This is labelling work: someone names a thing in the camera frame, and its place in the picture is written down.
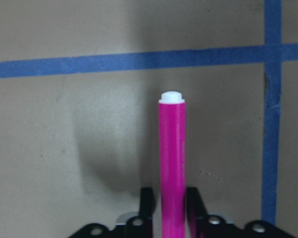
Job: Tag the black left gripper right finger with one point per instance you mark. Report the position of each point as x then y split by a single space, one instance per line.
196 209

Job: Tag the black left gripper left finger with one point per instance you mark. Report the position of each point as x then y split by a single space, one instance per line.
147 203

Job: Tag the pink highlighter pen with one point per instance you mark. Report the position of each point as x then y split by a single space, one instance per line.
172 149

